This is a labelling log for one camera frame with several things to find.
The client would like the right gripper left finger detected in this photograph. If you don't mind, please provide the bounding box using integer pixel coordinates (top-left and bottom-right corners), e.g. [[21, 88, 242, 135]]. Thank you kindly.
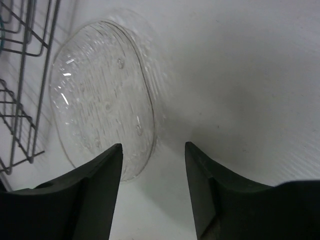
[[0, 143, 123, 240]]

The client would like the clear glass plate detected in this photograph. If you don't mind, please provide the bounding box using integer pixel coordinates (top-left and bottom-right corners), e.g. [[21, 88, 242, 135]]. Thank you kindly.
[[49, 20, 156, 182]]

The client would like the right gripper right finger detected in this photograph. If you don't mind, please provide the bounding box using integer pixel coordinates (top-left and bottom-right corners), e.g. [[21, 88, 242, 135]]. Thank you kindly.
[[184, 142, 320, 240]]

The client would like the grey wire dish rack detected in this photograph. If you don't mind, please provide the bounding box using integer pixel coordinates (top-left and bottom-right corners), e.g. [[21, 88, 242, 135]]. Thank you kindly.
[[0, 0, 61, 175]]

